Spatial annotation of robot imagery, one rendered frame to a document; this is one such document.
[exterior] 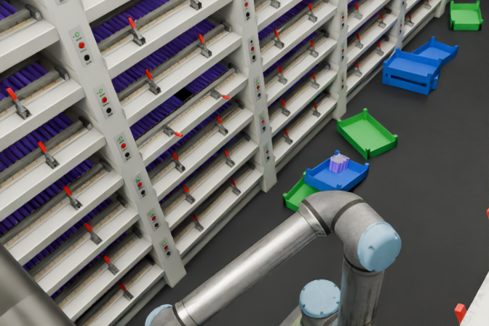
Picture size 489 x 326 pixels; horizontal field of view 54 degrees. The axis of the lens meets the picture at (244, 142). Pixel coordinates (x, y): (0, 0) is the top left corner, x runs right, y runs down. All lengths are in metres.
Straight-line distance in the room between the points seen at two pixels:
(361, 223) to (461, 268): 1.18
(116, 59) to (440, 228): 1.66
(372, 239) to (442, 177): 1.51
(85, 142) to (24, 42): 0.40
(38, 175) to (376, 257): 1.01
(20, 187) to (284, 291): 1.21
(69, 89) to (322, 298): 1.09
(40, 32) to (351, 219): 0.96
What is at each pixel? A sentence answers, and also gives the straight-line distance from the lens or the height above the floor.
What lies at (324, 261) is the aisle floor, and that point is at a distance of 2.30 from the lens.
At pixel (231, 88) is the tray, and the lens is 2.02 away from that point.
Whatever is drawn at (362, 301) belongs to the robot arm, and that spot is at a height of 0.68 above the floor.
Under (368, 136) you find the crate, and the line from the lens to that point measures 2.86.
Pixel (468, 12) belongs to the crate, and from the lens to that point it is 4.10.
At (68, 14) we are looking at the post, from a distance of 1.45.
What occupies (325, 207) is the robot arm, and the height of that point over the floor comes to 0.94.
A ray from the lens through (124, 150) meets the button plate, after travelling 1.71.
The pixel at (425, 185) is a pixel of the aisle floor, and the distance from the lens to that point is 2.63.
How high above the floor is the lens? 1.93
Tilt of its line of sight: 42 degrees down
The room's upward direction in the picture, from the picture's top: 10 degrees counter-clockwise
